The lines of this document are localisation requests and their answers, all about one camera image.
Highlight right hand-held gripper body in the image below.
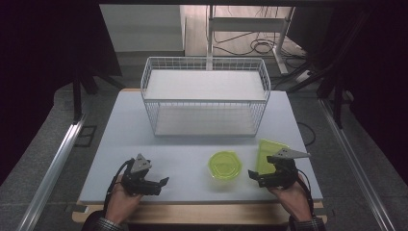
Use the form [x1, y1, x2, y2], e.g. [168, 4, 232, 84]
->
[267, 147, 312, 189]

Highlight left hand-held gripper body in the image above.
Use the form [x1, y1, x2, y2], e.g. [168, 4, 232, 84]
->
[120, 153, 153, 196]

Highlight round green-lidded clear container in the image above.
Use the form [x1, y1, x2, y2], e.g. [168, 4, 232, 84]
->
[207, 150, 243, 182]

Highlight person's right hand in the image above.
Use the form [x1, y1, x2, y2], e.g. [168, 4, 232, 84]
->
[268, 172, 313, 223]

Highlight person's left hand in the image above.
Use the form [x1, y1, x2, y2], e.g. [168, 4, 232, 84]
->
[105, 174, 144, 225]

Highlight rectangular green-lidded container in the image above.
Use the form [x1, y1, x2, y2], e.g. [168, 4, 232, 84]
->
[255, 138, 292, 176]

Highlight black metal stand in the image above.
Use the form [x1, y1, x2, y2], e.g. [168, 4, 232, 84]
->
[70, 62, 127, 125]
[286, 9, 374, 130]

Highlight white power strip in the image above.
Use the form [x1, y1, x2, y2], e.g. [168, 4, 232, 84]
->
[293, 68, 315, 85]

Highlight dark curtain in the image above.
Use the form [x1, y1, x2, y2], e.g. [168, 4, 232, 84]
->
[0, 0, 123, 187]
[287, 5, 408, 187]

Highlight white cabinet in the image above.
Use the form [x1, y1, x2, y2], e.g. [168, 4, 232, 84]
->
[98, 4, 188, 58]

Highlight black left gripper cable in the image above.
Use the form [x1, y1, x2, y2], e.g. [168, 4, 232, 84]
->
[102, 158, 135, 215]

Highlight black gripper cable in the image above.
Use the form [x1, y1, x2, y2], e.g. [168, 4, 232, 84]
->
[295, 168, 316, 217]
[102, 158, 135, 215]

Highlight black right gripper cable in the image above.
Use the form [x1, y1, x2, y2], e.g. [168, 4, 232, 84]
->
[295, 168, 316, 217]

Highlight black looped floor cable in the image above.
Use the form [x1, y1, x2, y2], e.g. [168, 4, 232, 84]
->
[296, 121, 318, 147]

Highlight black floor frame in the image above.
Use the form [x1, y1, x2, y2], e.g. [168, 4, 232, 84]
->
[74, 124, 98, 149]

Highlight aluminium rail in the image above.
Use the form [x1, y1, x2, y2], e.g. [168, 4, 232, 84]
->
[318, 96, 398, 231]
[14, 114, 89, 231]

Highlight white wire shelf rack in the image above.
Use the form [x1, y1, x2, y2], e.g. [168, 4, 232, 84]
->
[140, 56, 272, 139]

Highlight black floor cables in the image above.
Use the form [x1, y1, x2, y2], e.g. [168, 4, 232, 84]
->
[212, 6, 310, 62]

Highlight white metal desk frame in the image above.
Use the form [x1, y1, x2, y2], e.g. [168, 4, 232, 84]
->
[206, 4, 296, 77]

